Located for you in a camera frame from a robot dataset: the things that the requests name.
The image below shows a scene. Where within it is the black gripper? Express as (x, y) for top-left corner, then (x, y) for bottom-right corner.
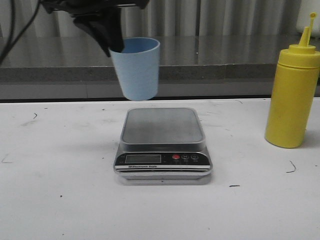
(41, 0), (150, 57)

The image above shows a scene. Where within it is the light blue plastic cup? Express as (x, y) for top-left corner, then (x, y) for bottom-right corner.
(110, 37), (161, 101)

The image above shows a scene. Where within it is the yellow squeeze bottle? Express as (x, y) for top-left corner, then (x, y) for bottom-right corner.
(264, 12), (320, 149)

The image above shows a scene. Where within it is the silver digital kitchen scale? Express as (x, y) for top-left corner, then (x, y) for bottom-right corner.
(113, 107), (213, 180)

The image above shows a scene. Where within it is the white container in background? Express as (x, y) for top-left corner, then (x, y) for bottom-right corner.
(296, 0), (320, 39)

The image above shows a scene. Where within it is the black cable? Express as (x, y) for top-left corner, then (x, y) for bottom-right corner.
(0, 0), (42, 65)

